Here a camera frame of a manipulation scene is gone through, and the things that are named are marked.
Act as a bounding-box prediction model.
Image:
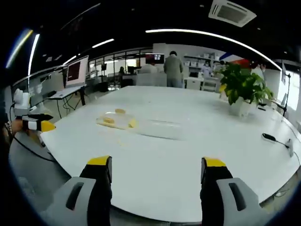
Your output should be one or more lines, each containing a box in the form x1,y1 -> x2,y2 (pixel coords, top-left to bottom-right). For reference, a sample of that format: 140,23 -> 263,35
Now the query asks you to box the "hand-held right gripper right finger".
200,156 -> 271,226

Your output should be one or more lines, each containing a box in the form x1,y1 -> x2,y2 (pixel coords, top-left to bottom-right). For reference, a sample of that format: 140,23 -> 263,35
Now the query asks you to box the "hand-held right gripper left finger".
40,155 -> 112,226

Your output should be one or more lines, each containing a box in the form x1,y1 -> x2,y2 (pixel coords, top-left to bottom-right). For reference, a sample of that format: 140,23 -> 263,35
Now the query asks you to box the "person's left hand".
10,119 -> 24,138

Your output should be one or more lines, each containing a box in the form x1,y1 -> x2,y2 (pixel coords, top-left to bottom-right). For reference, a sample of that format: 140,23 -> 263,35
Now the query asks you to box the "white desk with black legs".
46,85 -> 87,119

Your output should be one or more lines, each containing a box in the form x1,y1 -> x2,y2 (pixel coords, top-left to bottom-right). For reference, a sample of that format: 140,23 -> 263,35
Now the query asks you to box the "ceiling light strip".
27,33 -> 40,76
92,38 -> 115,49
145,28 -> 283,71

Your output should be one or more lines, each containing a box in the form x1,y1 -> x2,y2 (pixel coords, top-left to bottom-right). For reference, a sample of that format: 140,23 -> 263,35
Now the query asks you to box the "computer monitor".
65,55 -> 89,88

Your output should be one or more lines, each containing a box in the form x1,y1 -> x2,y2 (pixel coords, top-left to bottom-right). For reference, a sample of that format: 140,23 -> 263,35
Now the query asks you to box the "black oval device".
261,133 -> 277,144

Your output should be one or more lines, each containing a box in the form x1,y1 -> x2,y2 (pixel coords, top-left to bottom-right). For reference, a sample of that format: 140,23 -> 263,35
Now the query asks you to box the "green potted plant white pot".
219,62 -> 275,118

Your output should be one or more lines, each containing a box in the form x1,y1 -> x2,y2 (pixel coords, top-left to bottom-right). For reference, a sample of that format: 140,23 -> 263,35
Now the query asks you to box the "white cabinet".
184,76 -> 220,92

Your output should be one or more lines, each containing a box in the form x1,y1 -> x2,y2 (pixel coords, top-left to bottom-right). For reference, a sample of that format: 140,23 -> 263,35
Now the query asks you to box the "black tripod stand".
280,70 -> 293,118

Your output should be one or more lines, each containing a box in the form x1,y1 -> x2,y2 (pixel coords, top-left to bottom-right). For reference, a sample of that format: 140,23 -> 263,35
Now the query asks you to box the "ceiling air conditioner vent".
208,0 -> 257,28

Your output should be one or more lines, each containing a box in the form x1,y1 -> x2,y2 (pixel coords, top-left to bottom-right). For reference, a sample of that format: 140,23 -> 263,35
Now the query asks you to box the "black cable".
9,135 -> 56,163

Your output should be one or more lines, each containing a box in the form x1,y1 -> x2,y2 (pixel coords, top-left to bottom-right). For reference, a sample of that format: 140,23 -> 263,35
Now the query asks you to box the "wall screen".
145,53 -> 165,65

